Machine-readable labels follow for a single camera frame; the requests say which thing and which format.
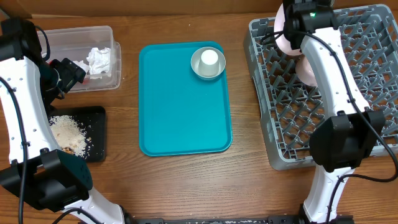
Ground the white napkin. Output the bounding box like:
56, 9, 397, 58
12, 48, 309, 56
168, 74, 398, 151
73, 47, 111, 80

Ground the large white plate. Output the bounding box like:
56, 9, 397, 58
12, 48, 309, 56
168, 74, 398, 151
274, 4, 302, 56

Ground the small pink-white bowl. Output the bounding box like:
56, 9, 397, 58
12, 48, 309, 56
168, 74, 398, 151
295, 55, 318, 87

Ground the pile of white rice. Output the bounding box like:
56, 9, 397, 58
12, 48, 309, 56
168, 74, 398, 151
49, 115, 92, 159

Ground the brown walnut food scrap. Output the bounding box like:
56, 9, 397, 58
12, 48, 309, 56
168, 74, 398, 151
62, 147, 75, 155

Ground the grey dishwasher rack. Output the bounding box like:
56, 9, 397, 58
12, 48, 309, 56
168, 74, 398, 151
243, 4, 397, 170

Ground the white paper cup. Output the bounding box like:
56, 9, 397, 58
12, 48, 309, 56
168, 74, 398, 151
198, 49, 219, 77

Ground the grey-green bowl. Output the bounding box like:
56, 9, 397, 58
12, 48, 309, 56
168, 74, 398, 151
191, 47, 226, 80

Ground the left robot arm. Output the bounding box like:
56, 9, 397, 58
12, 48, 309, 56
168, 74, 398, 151
1, 17, 134, 223

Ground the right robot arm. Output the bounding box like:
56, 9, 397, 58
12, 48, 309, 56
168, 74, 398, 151
282, 1, 385, 223

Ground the clear plastic bin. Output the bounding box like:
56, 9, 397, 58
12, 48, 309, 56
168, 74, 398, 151
37, 26, 121, 92

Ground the black tray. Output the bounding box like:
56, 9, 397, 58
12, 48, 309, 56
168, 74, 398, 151
49, 106, 106, 162

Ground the teal serving tray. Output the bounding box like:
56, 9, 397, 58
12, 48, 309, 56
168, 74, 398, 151
139, 41, 233, 157

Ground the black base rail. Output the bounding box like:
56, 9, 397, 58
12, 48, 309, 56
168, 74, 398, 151
133, 215, 310, 224

